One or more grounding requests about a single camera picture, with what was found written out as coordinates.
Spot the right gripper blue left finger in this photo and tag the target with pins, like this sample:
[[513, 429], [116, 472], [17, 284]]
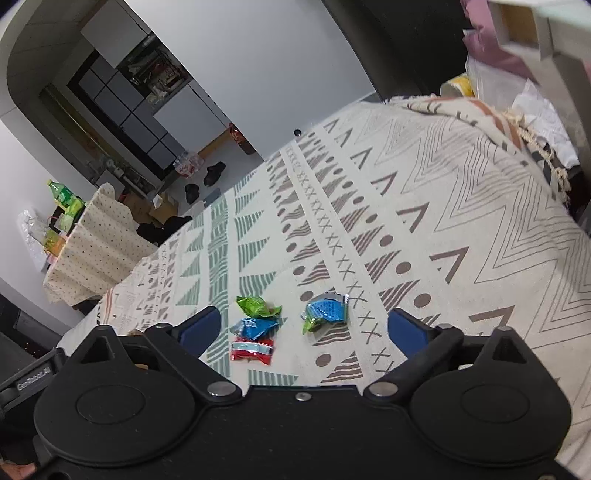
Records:
[[180, 348]]

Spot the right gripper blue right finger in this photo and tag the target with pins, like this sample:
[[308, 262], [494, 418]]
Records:
[[426, 348]]

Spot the blue candy packet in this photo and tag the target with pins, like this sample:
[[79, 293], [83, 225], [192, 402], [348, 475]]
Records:
[[254, 329]]

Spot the red white candy packet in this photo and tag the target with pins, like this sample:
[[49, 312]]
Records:
[[261, 351]]

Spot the green candy wrapper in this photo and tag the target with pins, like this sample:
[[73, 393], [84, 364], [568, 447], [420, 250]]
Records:
[[256, 307]]

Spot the blue green snack packet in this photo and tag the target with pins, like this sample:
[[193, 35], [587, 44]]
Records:
[[327, 308]]

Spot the person's hand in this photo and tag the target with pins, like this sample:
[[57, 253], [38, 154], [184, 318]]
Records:
[[17, 472]]

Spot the round table dotted tablecloth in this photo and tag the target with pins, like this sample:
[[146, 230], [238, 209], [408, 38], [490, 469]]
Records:
[[101, 251]]

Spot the patterned bed blanket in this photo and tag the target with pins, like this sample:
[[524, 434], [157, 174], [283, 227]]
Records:
[[430, 205]]

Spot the left black slipper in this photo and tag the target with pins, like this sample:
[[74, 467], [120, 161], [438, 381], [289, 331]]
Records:
[[192, 193]]

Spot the black slipper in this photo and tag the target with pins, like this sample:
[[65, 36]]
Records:
[[213, 173], [192, 193]]

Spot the right black slipper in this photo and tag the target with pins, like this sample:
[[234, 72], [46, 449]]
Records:
[[213, 173]]

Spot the green soda bottle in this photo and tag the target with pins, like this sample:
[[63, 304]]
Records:
[[61, 194]]

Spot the pack of water bottles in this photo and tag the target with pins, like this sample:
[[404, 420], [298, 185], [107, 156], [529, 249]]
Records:
[[187, 164]]

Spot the white cabinet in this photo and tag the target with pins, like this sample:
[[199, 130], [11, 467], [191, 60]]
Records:
[[189, 120]]

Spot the white side table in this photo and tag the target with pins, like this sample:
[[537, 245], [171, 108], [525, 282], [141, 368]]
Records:
[[553, 40]]

